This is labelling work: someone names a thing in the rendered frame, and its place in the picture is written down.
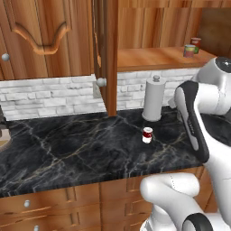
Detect green and red can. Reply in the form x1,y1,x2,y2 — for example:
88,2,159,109
183,44,197,59

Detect wooden cabinet door with carving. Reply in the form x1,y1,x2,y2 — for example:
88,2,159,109
0,0,95,81

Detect white paper towel roll holder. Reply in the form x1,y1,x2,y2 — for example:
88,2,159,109
141,75,167,123

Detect wooden base cabinet door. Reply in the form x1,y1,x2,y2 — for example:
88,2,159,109
193,165,218,213

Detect open wooden cabinet door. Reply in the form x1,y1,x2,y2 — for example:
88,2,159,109
92,0,119,117

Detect wooden cabinet shelf interior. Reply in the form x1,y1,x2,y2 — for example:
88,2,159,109
116,0,231,72

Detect sink basin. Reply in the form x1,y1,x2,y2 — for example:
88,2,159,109
0,105,14,152

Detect dark open cabinet door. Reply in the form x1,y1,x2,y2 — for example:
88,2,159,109
197,7,231,59

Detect red and white can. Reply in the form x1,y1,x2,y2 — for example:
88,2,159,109
142,126,153,144

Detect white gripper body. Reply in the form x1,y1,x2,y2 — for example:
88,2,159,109
167,97,179,110

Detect wooden drawer front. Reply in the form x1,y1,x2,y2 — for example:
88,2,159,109
0,182,101,220
0,204,102,231
100,199,153,231
99,175,152,209

